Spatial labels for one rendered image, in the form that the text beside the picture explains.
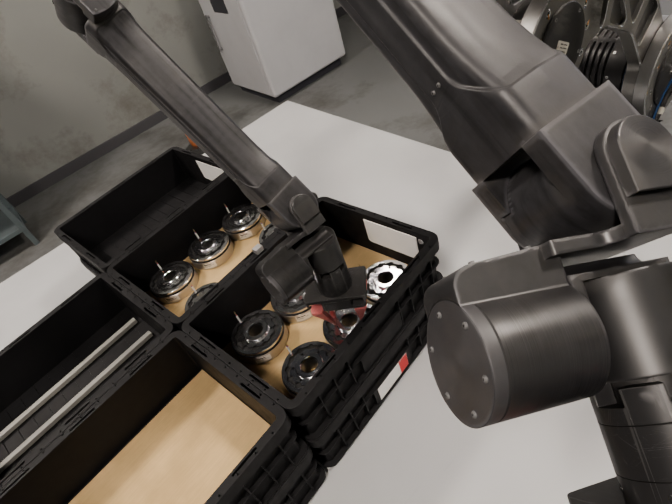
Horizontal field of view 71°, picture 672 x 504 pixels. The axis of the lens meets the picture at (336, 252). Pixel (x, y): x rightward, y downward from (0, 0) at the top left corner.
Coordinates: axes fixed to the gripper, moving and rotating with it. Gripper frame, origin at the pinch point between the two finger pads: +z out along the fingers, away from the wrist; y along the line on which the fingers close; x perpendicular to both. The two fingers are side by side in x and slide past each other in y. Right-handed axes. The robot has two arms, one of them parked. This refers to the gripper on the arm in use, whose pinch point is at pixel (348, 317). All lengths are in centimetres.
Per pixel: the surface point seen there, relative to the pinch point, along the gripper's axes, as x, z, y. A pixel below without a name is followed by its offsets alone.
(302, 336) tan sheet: 0.2, 4.1, -9.9
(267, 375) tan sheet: -7.4, 4.0, -15.6
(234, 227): 32.4, 0.9, -29.5
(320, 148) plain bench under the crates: 88, 17, -17
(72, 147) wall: 251, 67, -243
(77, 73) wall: 275, 24, -219
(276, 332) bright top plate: -0.6, 0.8, -13.7
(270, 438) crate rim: -23.6, -5.8, -8.8
